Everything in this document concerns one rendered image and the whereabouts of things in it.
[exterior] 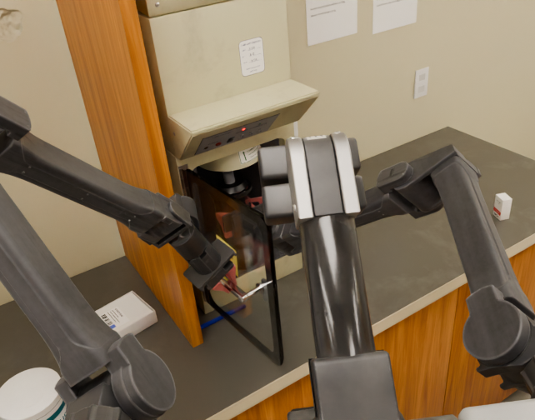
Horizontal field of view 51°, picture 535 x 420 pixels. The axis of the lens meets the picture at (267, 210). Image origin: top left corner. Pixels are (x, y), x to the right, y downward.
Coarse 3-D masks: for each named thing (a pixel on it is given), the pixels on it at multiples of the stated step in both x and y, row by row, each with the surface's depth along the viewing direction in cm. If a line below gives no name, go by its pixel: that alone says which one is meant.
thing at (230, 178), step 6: (222, 174) 142; (228, 174) 141; (222, 180) 145; (228, 180) 142; (234, 180) 143; (240, 180) 143; (222, 186) 142; (228, 186) 141; (234, 186) 141; (240, 186) 141; (246, 186) 142; (228, 192) 140; (234, 192) 140
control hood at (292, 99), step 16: (288, 80) 131; (240, 96) 125; (256, 96) 124; (272, 96) 123; (288, 96) 122; (304, 96) 122; (192, 112) 118; (208, 112) 118; (224, 112) 117; (240, 112) 116; (256, 112) 116; (272, 112) 120; (288, 112) 125; (304, 112) 131; (176, 128) 116; (192, 128) 111; (208, 128) 112; (224, 128) 115; (272, 128) 131; (176, 144) 120; (192, 144) 115
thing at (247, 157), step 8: (240, 152) 136; (248, 152) 137; (256, 152) 139; (216, 160) 136; (224, 160) 136; (232, 160) 136; (240, 160) 136; (248, 160) 137; (256, 160) 139; (208, 168) 137; (216, 168) 136; (224, 168) 136; (232, 168) 136; (240, 168) 136
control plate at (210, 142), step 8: (264, 120) 122; (272, 120) 125; (240, 128) 120; (248, 128) 122; (256, 128) 125; (264, 128) 128; (216, 136) 117; (224, 136) 119; (232, 136) 122; (248, 136) 128; (200, 144) 117; (208, 144) 120; (224, 144) 125; (200, 152) 123
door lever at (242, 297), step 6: (222, 282) 118; (228, 282) 117; (228, 288) 116; (234, 288) 115; (240, 288) 115; (258, 288) 115; (234, 294) 115; (240, 294) 114; (246, 294) 113; (252, 294) 114; (240, 300) 113; (246, 300) 113
